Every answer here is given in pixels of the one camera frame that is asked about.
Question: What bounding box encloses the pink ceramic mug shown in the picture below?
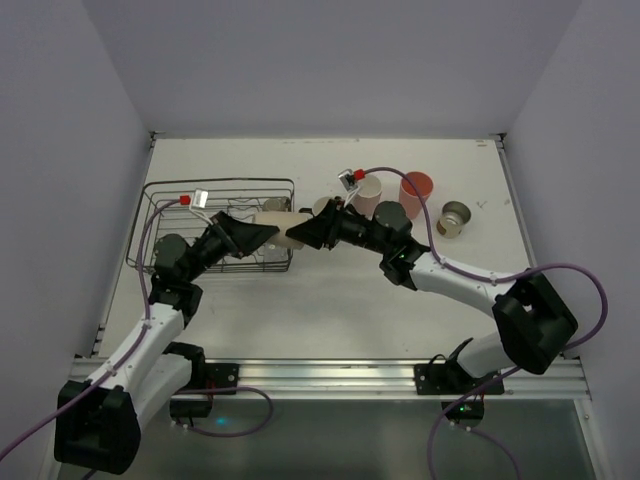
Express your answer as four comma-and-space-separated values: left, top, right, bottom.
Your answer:
351, 174, 382, 217

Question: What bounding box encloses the small tan cup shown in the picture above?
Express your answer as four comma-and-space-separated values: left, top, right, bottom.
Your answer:
262, 197, 291, 212

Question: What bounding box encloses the salmon pink tumbler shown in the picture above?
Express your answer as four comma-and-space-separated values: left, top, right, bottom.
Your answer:
398, 171, 434, 220

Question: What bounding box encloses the beige two-tier cup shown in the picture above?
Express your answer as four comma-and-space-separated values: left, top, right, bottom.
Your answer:
436, 201, 472, 239

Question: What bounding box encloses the clear glass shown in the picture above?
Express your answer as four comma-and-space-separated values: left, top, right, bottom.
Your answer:
263, 244, 289, 263

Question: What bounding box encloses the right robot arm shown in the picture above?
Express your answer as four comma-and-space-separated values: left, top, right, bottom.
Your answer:
285, 199, 578, 378

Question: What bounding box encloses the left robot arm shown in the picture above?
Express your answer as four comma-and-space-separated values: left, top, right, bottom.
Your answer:
54, 212, 280, 475

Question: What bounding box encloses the left controller box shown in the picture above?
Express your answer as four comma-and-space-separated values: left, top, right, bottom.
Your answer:
169, 397, 212, 420

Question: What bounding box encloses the controller box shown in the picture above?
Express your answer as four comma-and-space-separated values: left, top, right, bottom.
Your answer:
441, 398, 485, 422
169, 397, 212, 420

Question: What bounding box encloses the right controller box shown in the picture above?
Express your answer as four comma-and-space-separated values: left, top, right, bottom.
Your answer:
441, 398, 485, 422

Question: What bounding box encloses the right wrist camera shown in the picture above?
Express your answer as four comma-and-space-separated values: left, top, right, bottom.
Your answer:
338, 169, 365, 205

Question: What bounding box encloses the wire dish rack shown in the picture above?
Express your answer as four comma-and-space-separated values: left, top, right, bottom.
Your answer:
125, 177, 295, 275

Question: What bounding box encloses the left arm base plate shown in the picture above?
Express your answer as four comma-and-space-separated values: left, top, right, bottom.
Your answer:
203, 362, 240, 395

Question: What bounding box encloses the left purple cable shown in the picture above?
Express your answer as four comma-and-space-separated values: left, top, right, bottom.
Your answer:
0, 195, 275, 480

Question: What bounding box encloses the purple cable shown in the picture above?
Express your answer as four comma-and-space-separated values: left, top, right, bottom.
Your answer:
0, 195, 275, 480
359, 165, 610, 480

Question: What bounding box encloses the aluminium mounting rail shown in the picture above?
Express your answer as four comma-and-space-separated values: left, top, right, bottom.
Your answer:
233, 359, 590, 401

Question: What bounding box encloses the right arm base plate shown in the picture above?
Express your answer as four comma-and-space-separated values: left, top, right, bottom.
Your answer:
413, 354, 499, 396

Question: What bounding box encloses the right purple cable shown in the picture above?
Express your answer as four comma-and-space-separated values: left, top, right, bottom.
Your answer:
359, 165, 610, 480

